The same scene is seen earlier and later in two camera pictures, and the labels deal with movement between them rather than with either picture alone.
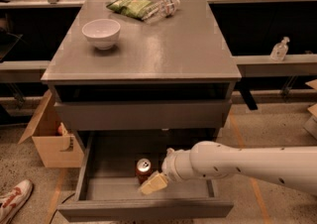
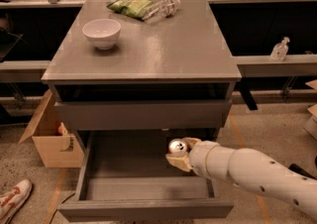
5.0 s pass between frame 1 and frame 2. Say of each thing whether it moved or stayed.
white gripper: moved
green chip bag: stayed
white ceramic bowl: stayed
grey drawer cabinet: stayed
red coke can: moved
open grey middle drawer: stayed
